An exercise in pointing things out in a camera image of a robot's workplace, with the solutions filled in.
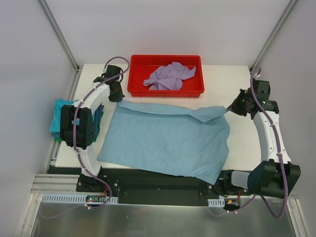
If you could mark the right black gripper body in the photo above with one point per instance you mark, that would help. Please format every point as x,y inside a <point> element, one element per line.
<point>237,105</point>

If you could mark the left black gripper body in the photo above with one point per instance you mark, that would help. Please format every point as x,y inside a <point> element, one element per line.
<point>116,93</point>

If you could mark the light blue t-shirt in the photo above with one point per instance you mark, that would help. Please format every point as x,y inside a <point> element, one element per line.
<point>168,139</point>

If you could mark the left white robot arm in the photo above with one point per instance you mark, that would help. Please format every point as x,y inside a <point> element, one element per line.
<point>78,121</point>

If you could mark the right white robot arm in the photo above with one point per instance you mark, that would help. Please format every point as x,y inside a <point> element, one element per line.
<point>275,176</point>

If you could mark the dark blue folded t-shirt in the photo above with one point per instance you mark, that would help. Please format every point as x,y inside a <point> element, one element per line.
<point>100,111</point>

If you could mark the red plastic bin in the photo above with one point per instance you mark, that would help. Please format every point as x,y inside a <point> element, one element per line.
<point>141,66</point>

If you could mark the lavender t-shirt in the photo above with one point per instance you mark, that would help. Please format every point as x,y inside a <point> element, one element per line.
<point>169,77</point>

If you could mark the teal folded t-shirt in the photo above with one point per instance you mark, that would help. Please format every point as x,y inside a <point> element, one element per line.
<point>55,124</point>

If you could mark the left aluminium frame post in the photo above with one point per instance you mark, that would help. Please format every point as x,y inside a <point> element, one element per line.
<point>58,33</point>

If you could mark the aluminium frame post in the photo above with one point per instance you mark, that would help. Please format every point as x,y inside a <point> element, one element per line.
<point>58,33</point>
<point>291,5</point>

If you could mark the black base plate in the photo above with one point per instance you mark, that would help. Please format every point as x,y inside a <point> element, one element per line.
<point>182,201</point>

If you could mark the right white cable duct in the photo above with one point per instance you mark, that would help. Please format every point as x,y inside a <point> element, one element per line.
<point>220,202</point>

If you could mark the white cable duct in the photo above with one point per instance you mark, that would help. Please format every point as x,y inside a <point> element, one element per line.
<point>78,199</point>
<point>220,202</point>

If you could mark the right aluminium frame post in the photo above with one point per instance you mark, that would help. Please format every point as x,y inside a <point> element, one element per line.
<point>291,5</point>

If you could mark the aluminium front rail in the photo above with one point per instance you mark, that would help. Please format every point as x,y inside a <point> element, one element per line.
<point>54,184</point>

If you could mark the left white cable duct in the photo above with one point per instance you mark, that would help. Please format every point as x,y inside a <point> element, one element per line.
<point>78,199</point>

